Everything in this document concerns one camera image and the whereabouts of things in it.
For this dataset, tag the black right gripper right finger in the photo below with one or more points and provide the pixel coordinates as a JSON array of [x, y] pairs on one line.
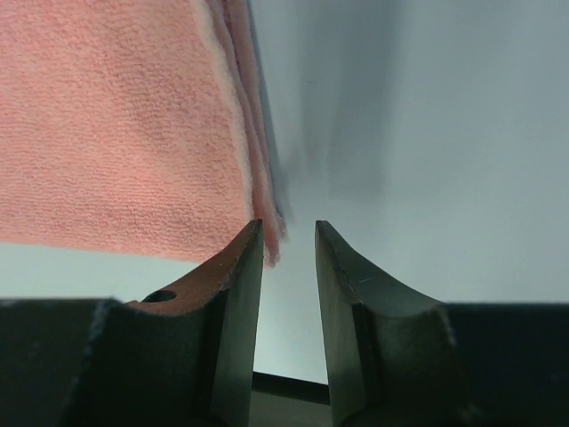
[[396, 357]]

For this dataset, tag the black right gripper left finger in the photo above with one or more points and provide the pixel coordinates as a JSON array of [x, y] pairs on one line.
[[183, 356]]

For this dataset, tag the pink terry towel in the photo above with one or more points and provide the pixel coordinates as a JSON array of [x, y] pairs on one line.
[[133, 127]]

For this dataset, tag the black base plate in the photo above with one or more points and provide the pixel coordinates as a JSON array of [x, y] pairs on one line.
[[279, 401]]

